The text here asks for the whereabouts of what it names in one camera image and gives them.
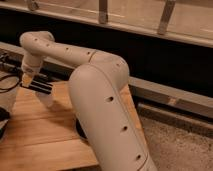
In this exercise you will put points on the metal bracket right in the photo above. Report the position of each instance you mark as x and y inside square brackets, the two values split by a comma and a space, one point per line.
[166, 15]

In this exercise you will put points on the metal rail ledge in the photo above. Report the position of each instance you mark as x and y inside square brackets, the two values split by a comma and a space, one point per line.
[173, 96]

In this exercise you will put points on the dark object at left edge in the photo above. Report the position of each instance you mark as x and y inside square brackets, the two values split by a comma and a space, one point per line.
[4, 118]

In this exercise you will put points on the white ceramic cup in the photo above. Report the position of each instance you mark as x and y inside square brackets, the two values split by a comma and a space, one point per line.
[45, 99]

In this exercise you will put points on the black bowl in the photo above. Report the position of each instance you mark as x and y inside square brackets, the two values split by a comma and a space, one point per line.
[80, 130]

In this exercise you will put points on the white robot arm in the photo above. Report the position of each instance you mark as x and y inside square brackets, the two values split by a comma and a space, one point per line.
[94, 88]

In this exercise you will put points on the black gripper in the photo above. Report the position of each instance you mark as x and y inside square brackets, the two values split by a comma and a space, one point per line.
[38, 86]

